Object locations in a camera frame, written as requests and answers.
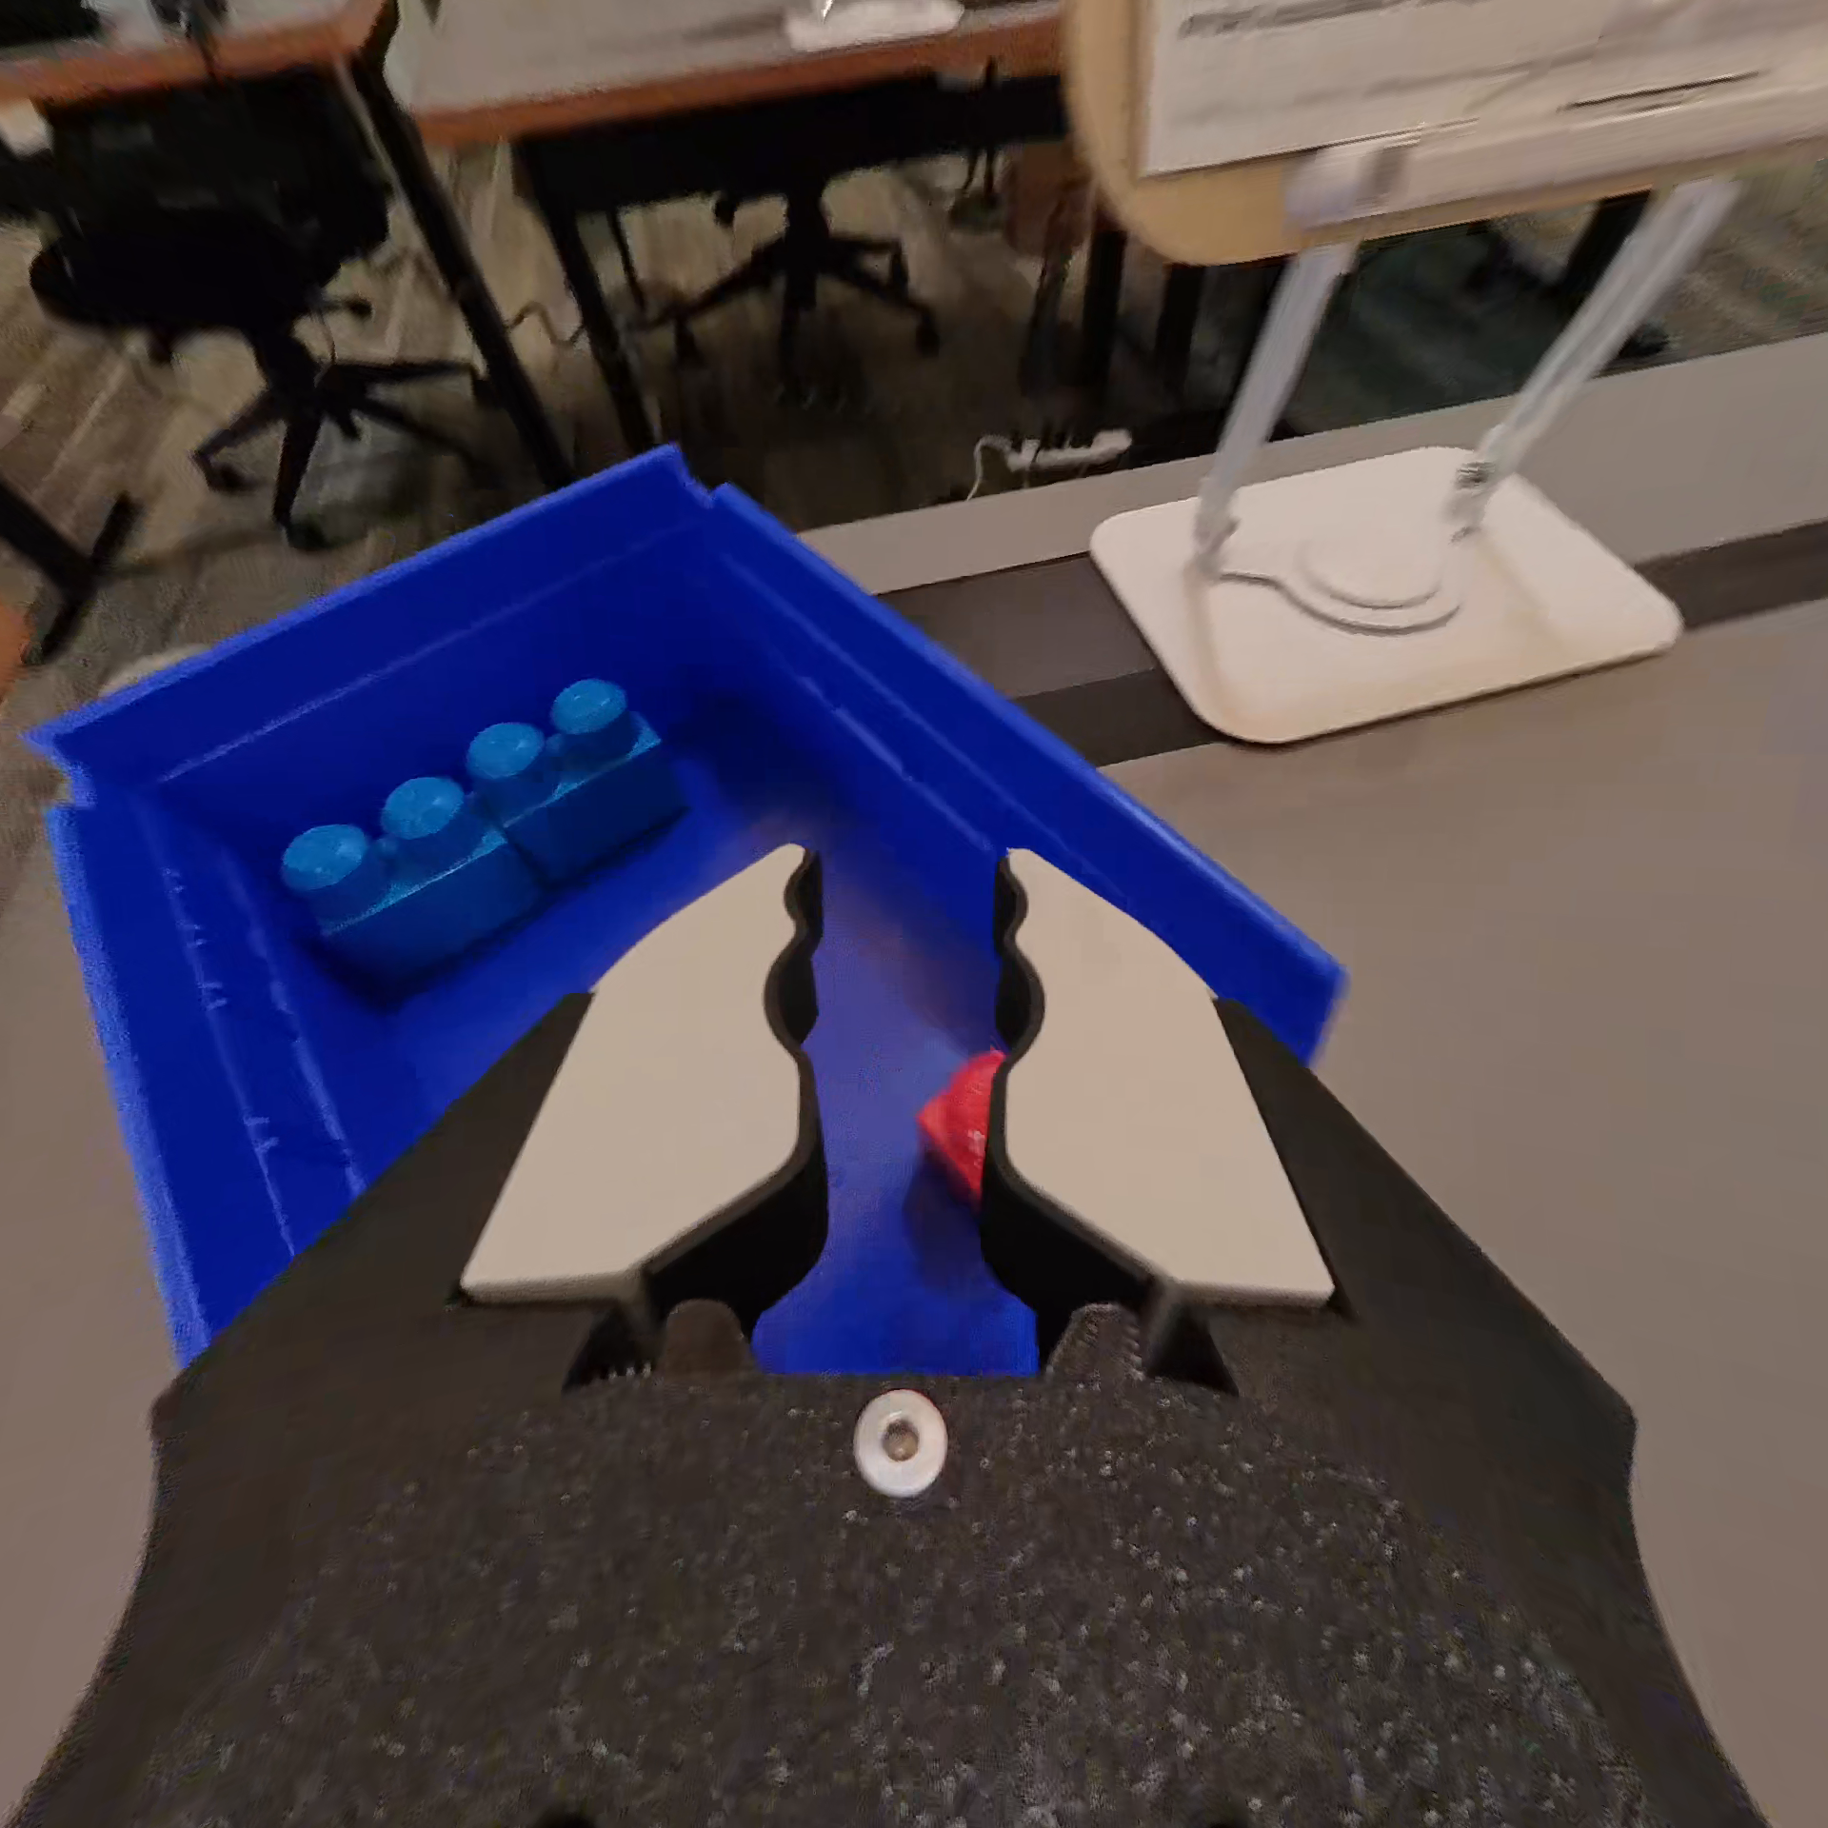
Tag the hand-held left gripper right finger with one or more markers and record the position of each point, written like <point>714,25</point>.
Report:
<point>1155,1129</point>

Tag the white sign stand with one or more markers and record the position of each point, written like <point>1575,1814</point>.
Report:
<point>1427,671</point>

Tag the blue two-stud mega block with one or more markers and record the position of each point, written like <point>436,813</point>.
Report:
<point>586,786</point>
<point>430,900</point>

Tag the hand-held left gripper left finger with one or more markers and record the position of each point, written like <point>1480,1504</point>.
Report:
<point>657,1129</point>

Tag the blue plastic bin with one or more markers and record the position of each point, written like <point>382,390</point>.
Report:
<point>213,999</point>

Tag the white power strip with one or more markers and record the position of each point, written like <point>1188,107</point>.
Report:
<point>1065,454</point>

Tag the black office chair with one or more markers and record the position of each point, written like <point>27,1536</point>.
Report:
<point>800,271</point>
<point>213,214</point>

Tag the red one-stud mega block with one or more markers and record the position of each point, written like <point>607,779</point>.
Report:
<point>964,1122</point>

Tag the wooden desk with black legs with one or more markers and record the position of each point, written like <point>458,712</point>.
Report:
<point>642,73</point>

